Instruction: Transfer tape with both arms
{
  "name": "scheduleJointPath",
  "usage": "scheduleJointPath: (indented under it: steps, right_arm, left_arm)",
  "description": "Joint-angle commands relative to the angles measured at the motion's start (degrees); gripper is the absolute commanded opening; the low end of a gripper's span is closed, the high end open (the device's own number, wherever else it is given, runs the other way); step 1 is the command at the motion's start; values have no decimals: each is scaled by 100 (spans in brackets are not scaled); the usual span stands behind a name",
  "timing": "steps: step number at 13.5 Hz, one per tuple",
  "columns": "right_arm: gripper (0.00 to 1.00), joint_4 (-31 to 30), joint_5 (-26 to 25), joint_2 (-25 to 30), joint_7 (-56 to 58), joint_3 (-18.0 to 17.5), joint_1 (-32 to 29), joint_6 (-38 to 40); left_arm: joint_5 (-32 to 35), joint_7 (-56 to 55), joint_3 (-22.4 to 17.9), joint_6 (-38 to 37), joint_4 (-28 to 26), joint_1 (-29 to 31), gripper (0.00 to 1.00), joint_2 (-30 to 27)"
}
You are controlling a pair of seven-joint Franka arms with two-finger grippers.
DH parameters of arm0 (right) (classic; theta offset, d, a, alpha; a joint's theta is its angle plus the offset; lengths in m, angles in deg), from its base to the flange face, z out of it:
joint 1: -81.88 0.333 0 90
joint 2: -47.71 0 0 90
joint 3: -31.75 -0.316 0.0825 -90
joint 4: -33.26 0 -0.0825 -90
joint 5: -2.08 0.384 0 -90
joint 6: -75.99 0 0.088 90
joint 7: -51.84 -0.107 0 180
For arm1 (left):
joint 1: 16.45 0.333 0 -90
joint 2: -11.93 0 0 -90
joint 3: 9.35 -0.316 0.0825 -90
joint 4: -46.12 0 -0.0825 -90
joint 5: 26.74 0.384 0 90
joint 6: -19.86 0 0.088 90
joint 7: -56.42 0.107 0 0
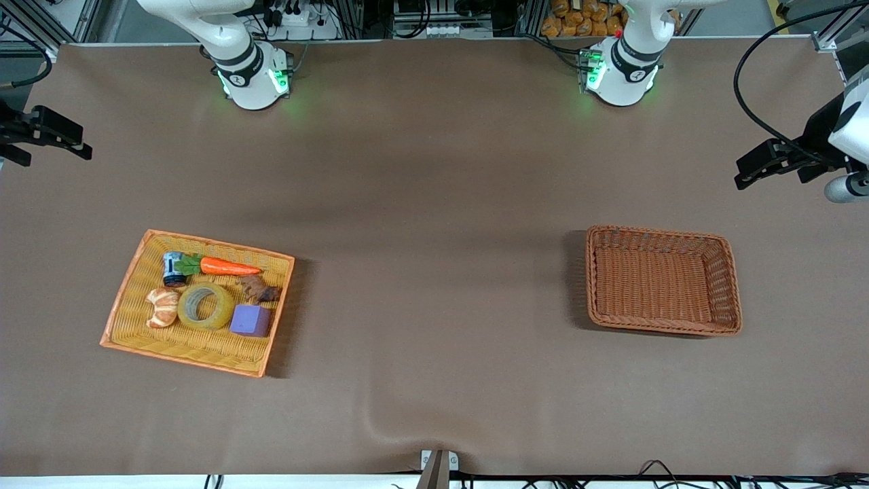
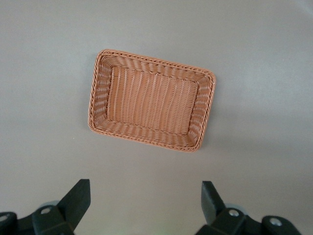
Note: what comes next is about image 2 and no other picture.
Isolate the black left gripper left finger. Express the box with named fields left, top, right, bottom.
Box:
left=0, top=178, right=91, bottom=235

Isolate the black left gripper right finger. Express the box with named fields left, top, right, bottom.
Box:
left=195, top=180, right=301, bottom=235

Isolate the brown wicker basket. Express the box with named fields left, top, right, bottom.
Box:
left=87, top=48, right=217, bottom=154

